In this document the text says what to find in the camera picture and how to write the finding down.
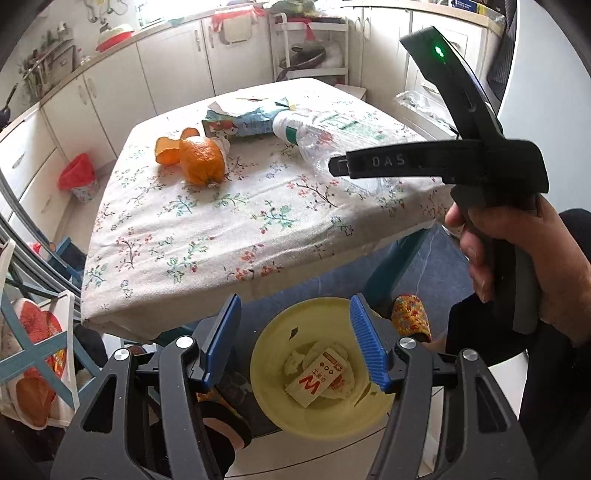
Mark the yellow plastic bin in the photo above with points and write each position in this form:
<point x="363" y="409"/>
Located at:
<point x="277" y="332"/>

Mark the white wooden stool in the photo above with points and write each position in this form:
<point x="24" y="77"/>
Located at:
<point x="351" y="91"/>

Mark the crumpled paper wrapper trash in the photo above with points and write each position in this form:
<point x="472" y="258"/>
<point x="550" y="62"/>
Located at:
<point x="318" y="378"/>

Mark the clear plastic wrap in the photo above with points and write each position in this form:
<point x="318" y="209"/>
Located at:
<point x="425" y="108"/>

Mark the white bag holder red bag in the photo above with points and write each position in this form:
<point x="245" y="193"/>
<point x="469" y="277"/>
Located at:
<point x="235" y="27"/>

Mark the metal utensil rack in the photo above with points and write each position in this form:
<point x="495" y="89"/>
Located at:
<point x="48" y="69"/>

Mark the red white bowl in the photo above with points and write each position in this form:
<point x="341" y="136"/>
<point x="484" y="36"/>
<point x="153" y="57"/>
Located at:
<point x="113" y="39"/>

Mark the large orange peel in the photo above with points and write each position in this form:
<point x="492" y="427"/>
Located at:
<point x="201" y="159"/>

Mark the white shelf trolley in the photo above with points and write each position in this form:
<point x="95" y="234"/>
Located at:
<point x="339" y="34"/>

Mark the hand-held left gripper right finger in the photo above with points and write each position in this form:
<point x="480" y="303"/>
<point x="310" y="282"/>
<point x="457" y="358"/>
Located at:
<point x="367" y="346"/>

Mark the black frying pan with lid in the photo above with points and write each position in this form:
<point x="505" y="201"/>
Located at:
<point x="304" y="57"/>

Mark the small bin with red liner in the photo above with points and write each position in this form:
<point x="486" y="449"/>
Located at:
<point x="78" y="177"/>

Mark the white tall cabinets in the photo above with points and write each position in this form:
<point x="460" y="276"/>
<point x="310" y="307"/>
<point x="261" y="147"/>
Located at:
<point x="392" y="41"/>

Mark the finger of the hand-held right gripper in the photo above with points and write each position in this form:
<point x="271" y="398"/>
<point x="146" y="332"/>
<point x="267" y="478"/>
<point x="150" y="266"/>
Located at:
<point x="388" y="161"/>

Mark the person's leg dark trousers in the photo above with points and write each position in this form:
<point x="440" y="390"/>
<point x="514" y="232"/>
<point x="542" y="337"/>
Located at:
<point x="480" y="332"/>

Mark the black wok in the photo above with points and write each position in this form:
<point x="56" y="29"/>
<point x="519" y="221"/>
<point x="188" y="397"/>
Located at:
<point x="7" y="104"/>

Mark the white kitchen base cabinets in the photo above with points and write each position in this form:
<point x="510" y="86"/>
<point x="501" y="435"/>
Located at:
<point x="175" y="64"/>

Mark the cup-shaped orange peel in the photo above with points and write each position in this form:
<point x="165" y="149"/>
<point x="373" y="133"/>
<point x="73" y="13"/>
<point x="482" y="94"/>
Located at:
<point x="167" y="150"/>

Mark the teal white wooden chair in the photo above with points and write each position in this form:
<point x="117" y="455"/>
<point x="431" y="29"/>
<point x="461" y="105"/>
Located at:
<point x="27" y="364"/>

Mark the floral tablecloth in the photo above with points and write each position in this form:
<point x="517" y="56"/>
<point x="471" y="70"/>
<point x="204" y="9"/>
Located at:
<point x="207" y="240"/>

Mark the blue drink carton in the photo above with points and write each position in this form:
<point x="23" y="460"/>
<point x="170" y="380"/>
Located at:
<point x="256" y="121"/>

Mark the white crumpled tissue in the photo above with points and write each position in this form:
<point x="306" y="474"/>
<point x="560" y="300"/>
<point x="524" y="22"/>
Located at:
<point x="293" y="362"/>

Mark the clear plastic bottle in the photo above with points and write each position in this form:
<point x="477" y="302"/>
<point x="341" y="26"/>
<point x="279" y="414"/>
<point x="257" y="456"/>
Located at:
<point x="300" y="131"/>

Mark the floral slipper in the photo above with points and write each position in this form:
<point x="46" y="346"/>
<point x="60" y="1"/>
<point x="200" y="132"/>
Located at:
<point x="221" y="427"/>
<point x="411" y="316"/>

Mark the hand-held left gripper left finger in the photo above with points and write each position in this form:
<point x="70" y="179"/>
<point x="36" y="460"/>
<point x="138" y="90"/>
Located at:
<point x="225" y="339"/>

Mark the person's right hand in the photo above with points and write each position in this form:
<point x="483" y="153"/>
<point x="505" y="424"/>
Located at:
<point x="563" y="286"/>

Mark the blue floor mat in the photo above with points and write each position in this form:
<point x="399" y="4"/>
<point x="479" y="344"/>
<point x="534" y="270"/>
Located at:
<point x="443" y="258"/>

